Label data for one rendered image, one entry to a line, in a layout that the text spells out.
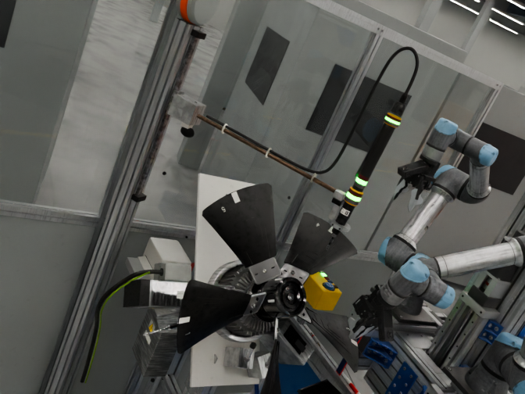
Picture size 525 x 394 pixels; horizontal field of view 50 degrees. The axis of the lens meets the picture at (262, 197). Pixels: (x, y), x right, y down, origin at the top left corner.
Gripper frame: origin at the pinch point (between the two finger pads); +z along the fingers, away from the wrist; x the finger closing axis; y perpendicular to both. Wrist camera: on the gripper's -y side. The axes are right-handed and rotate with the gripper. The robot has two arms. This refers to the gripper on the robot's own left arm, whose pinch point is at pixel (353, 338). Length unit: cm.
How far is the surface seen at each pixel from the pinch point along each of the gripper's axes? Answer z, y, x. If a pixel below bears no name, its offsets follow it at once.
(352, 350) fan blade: 1.3, -3.8, 1.5
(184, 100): -27, 70, 59
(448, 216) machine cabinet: 102, 210, -344
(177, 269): 3, 25, 57
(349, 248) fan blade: -17.4, 23.8, 2.4
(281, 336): 9.3, 6.3, 21.2
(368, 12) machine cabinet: -31, 258, -141
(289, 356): 15.7, 3.0, 15.1
